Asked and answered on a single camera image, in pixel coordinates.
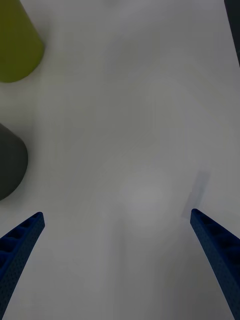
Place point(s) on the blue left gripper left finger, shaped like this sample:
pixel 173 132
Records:
pixel 20 250

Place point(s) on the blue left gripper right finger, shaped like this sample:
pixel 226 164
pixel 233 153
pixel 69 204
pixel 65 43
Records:
pixel 220 250

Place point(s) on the grey plastic bin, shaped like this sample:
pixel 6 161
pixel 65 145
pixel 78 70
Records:
pixel 11 162

